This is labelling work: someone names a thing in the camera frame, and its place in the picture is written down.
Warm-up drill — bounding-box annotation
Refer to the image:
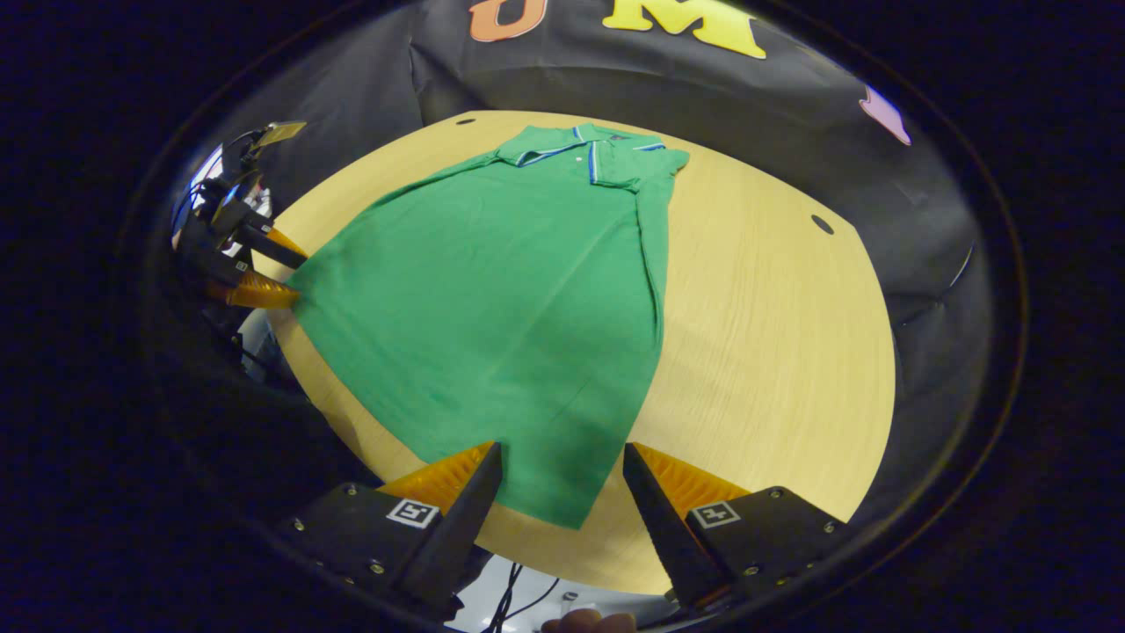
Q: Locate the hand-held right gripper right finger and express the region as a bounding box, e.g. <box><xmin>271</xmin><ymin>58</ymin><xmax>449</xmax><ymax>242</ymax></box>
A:
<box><xmin>623</xmin><ymin>443</ymin><xmax>852</xmax><ymax>614</ymax></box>

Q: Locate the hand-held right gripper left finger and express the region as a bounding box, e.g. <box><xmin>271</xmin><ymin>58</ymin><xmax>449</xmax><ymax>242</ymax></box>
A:
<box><xmin>277</xmin><ymin>442</ymin><xmax>503</xmax><ymax>621</ymax></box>

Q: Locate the green T-shirt with collar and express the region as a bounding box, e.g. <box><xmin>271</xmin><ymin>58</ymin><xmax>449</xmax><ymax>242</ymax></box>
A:
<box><xmin>288</xmin><ymin>123</ymin><xmax>691</xmax><ymax>531</ymax></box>

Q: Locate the black backdrop cloth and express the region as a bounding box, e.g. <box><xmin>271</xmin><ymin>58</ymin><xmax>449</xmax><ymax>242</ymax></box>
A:
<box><xmin>176</xmin><ymin>0</ymin><xmax>998</xmax><ymax>528</ymax></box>

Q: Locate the black cable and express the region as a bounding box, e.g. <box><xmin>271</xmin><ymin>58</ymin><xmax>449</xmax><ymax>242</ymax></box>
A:
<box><xmin>482</xmin><ymin>563</ymin><xmax>563</xmax><ymax>633</ymax></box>

